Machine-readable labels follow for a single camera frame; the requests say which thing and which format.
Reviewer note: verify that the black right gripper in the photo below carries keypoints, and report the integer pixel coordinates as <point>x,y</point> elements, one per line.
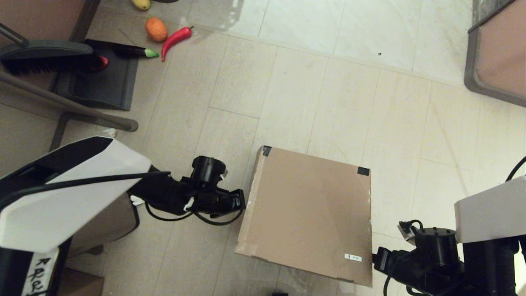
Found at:
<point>396,267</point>

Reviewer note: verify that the brown table with dark rim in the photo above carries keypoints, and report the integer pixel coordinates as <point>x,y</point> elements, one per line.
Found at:
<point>41,16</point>

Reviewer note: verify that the orange toy fruit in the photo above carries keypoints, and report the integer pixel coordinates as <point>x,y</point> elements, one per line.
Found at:
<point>156,29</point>

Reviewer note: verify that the purple toy eggplant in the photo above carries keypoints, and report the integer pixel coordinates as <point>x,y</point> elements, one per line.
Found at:
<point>130,51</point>

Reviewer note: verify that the brown table with gray rim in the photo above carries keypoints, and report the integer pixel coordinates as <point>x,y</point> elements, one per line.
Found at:
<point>501,57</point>

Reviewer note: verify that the dark round bowl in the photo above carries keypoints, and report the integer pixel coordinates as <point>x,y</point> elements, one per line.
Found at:
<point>164,1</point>

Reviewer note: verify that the red toy ball fruit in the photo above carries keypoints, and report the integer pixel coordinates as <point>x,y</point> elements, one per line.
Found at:
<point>102,63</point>

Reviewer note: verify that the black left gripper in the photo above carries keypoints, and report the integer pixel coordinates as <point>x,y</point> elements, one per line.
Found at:
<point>218,202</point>

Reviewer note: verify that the yellow toy fruit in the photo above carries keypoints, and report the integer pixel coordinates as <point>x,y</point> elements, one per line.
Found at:
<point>141,3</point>

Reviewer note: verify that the brown plastic trash bin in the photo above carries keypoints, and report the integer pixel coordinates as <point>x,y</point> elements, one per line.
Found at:
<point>102,226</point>

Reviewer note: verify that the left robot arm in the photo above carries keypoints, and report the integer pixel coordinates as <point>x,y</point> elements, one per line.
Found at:
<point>61,205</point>

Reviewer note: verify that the brown cardboard carton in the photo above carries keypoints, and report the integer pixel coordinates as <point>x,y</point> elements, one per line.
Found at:
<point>82,283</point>

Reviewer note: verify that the brown cardboard shoe box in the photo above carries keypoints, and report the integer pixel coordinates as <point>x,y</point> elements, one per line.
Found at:
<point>304,209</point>

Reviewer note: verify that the red toy chili pepper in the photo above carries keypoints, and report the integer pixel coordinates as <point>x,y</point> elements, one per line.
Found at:
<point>173,39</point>

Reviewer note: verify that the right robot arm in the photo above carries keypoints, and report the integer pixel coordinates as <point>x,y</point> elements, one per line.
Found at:
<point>489,209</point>

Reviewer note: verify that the dark gray broom brush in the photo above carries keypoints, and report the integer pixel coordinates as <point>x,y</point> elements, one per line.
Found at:
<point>49,54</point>

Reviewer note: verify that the crumpled white paper scrap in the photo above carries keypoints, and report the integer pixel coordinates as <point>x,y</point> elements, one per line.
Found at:
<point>110,132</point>

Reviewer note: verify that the brown metal frame bar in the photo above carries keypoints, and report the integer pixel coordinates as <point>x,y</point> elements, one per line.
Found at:
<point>82,109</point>

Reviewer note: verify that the dark gray dustpan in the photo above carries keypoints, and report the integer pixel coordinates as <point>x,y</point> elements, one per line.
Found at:
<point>107,86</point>

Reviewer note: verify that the white crumpled tissue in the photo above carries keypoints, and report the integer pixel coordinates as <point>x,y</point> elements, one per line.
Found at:
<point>136,201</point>

